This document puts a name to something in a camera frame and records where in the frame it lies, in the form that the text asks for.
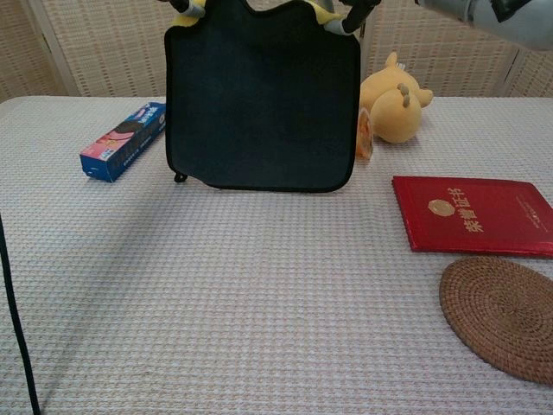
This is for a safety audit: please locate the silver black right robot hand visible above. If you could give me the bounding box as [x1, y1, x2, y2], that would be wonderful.
[320, 0, 553, 52]

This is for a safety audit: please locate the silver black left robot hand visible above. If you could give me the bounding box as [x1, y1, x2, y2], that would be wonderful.
[158, 0, 209, 19]

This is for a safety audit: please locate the yellow towel with black trim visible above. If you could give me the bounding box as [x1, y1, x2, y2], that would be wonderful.
[163, 0, 362, 194]

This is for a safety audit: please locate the beige folding screen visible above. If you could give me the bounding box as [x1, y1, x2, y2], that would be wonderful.
[0, 0, 553, 101]

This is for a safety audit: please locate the yellow plush toy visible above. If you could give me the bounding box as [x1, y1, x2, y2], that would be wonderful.
[359, 51, 435, 144]

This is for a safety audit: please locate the blue cookie box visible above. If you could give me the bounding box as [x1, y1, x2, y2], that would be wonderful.
[79, 101, 168, 184]

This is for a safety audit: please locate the orange jelly cup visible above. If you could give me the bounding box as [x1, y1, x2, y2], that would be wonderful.
[353, 108, 375, 162]

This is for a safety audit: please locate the red certificate book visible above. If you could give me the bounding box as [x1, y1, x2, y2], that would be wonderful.
[391, 175, 553, 259]

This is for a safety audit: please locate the white woven tablecloth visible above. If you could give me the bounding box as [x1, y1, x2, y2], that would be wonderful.
[0, 95, 553, 415]

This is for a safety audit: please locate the round woven rattan coaster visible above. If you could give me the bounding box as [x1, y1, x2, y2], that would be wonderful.
[439, 256, 553, 386]

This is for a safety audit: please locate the black hanging cable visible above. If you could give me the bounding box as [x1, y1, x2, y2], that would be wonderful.
[0, 214, 42, 415]

